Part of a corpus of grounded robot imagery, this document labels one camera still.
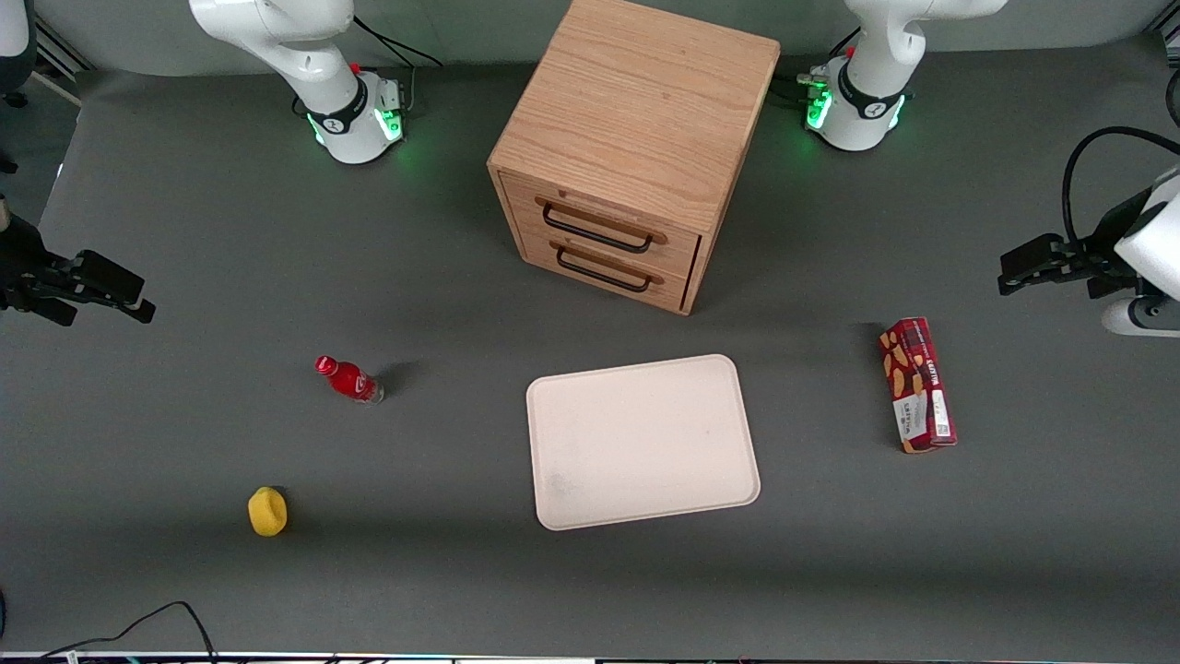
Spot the black cable at table edge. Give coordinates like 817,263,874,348
37,600,218,661

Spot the black rounded object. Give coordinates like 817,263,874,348
0,0,38,108

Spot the wooden drawer long handle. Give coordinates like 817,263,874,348
502,173,703,278

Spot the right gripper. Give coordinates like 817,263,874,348
0,214,157,327

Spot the wooden drawer short handle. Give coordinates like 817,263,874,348
519,231,694,312

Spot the small red bottle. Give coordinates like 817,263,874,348
314,355,385,405

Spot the wooden drawer cabinet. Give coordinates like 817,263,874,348
487,0,782,317

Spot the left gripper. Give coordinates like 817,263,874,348
997,169,1180,302

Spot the yellow foam piece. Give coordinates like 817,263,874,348
247,486,289,538

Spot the aluminium frame rail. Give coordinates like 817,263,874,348
33,18,95,82

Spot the black right arm base cable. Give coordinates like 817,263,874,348
352,13,444,71

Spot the red cookie box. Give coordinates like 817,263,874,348
878,316,959,456

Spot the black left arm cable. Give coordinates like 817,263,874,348
1061,126,1180,243

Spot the beige plastic tray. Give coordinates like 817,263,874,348
525,354,762,532

